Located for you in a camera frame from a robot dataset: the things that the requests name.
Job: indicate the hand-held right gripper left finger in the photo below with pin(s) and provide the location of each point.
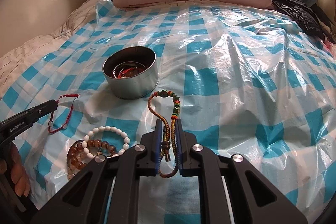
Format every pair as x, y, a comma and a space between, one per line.
158, 145

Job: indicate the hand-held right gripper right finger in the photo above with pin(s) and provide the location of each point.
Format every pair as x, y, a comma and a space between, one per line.
178, 145

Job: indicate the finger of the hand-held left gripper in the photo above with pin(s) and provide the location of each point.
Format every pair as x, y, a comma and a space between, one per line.
39, 109

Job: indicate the round metal tin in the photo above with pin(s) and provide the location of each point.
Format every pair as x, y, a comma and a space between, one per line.
131, 90

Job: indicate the person's left hand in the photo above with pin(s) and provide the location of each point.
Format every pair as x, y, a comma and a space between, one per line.
18, 174

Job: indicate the white striped quilt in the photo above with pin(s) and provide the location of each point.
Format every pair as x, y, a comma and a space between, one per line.
26, 50

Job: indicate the blue checked plastic sheet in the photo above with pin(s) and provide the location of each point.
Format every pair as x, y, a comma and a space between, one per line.
236, 69

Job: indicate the shiny black jacket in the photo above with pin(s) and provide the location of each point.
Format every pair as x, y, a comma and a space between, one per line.
296, 11

